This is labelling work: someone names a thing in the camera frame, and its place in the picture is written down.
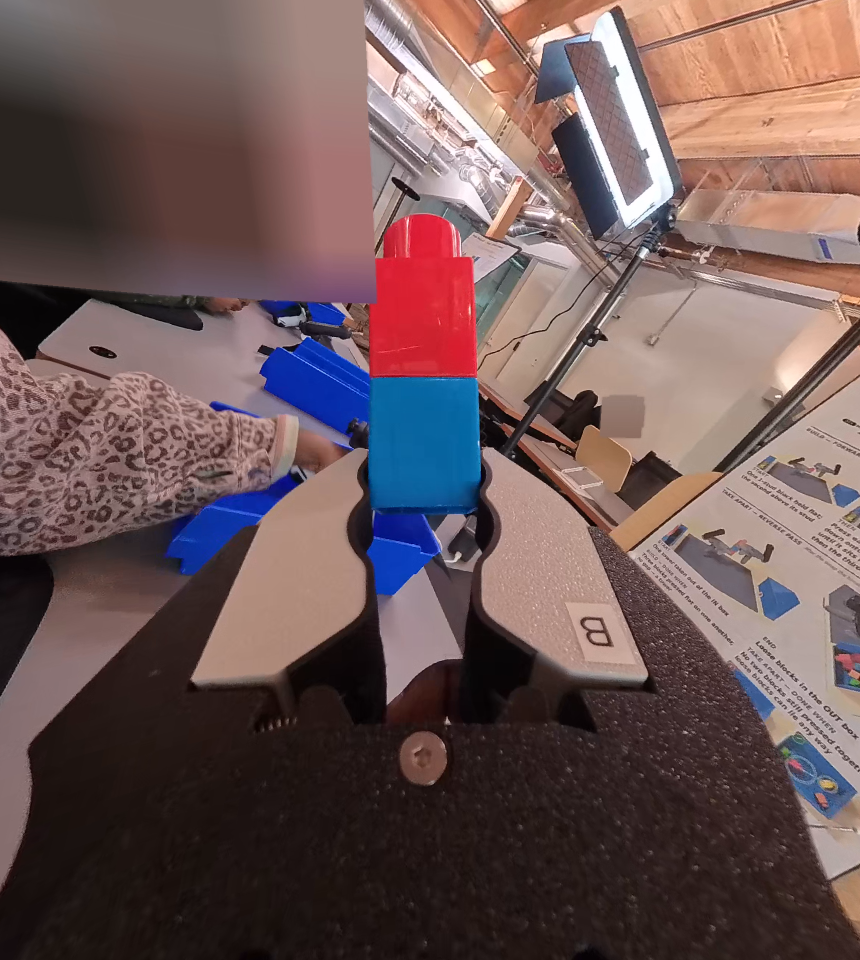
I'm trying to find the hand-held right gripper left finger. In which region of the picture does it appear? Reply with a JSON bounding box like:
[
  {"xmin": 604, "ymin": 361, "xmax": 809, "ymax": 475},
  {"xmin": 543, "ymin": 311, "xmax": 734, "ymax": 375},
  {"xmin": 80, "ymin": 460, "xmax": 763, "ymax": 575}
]
[{"xmin": 190, "ymin": 448, "xmax": 388, "ymax": 717}]

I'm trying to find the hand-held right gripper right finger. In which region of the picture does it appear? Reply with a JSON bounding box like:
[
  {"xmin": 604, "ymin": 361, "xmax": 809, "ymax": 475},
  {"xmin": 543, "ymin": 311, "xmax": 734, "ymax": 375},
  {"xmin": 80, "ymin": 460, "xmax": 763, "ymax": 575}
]
[{"xmin": 463, "ymin": 448, "xmax": 650, "ymax": 710}]

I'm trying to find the blue plastic bin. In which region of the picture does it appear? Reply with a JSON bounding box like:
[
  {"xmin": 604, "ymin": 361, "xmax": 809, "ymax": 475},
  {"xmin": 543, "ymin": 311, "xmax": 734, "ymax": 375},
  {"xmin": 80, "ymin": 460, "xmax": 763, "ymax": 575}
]
[
  {"xmin": 259, "ymin": 300, "xmax": 350, "ymax": 328},
  {"xmin": 166, "ymin": 401, "xmax": 443, "ymax": 598}
]

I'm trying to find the blue mega block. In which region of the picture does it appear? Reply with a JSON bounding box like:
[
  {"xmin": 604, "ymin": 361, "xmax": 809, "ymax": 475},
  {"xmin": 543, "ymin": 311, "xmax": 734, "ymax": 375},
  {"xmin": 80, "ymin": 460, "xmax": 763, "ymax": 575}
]
[{"xmin": 367, "ymin": 373, "xmax": 486, "ymax": 518}]

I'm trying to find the red mega block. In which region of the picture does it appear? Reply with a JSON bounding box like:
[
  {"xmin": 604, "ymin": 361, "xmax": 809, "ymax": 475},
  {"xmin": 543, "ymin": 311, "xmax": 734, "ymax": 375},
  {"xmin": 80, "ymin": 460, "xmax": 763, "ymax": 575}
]
[{"xmin": 368, "ymin": 215, "xmax": 478, "ymax": 378}]

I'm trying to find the person's left forearm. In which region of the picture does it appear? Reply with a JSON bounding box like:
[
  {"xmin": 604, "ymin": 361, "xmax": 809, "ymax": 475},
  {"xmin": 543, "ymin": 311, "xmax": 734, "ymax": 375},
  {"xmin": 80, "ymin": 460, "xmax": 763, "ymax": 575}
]
[{"xmin": 0, "ymin": 306, "xmax": 301, "ymax": 561}]

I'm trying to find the person's left hand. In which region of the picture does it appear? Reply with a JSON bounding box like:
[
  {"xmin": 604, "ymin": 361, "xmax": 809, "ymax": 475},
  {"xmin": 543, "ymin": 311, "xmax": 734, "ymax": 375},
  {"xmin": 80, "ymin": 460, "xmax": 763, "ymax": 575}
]
[{"xmin": 280, "ymin": 429, "xmax": 355, "ymax": 483}]

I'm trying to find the black power adapter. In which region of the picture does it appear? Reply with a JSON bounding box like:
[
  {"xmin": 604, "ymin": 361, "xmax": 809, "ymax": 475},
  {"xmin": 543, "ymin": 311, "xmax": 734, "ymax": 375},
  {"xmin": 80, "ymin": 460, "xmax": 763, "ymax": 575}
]
[{"xmin": 447, "ymin": 516, "xmax": 482, "ymax": 565}]

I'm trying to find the wooden top office desk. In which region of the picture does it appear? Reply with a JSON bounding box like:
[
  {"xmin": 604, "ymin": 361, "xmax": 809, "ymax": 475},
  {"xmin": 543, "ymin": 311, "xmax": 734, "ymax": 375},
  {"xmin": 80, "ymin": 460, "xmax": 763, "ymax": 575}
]
[{"xmin": 477, "ymin": 381, "xmax": 635, "ymax": 530}]

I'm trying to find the black office chair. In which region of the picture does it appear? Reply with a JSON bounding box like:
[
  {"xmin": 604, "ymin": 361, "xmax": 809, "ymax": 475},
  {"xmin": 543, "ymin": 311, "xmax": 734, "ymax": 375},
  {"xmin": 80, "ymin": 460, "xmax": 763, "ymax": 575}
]
[
  {"xmin": 546, "ymin": 388, "xmax": 602, "ymax": 445},
  {"xmin": 616, "ymin": 450, "xmax": 684, "ymax": 513}
]

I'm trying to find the black light stand pole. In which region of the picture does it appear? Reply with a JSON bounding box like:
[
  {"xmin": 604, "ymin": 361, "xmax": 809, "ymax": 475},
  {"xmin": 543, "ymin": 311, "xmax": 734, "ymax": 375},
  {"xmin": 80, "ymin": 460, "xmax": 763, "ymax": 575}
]
[{"xmin": 499, "ymin": 201, "xmax": 680, "ymax": 460}]

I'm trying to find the printed instruction sheet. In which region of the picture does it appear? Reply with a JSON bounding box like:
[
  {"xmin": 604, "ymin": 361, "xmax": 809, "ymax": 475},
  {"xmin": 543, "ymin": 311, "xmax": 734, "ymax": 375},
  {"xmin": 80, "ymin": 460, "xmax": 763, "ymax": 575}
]
[{"xmin": 628, "ymin": 358, "xmax": 860, "ymax": 880}]

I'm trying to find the grey sheet document stand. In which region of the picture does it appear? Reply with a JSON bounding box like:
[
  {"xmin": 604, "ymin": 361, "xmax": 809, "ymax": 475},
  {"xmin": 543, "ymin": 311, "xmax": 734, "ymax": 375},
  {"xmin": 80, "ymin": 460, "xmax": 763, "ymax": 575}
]
[{"xmin": 466, "ymin": 231, "xmax": 523, "ymax": 285}]

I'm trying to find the black boom stand pole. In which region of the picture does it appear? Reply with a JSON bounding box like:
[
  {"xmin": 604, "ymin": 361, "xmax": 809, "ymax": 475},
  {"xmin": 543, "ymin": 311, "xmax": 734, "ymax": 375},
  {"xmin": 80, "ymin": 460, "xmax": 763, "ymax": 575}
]
[{"xmin": 713, "ymin": 189, "xmax": 860, "ymax": 475}]

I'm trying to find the studio light panel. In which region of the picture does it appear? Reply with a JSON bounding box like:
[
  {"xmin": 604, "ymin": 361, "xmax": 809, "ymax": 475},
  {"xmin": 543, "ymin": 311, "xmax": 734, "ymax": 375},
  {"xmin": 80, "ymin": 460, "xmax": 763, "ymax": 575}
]
[{"xmin": 535, "ymin": 7, "xmax": 684, "ymax": 243}]

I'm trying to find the rectangular metal duct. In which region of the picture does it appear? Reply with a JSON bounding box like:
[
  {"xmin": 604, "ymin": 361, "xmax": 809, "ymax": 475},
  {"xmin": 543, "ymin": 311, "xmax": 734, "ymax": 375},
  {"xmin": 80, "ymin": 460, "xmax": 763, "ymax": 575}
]
[{"xmin": 674, "ymin": 187, "xmax": 860, "ymax": 266}]

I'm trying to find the silver air duct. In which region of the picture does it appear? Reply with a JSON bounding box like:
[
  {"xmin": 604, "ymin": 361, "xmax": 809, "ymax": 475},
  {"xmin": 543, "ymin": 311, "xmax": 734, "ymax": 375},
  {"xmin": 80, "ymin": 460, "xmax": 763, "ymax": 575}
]
[{"xmin": 366, "ymin": 0, "xmax": 626, "ymax": 286}]

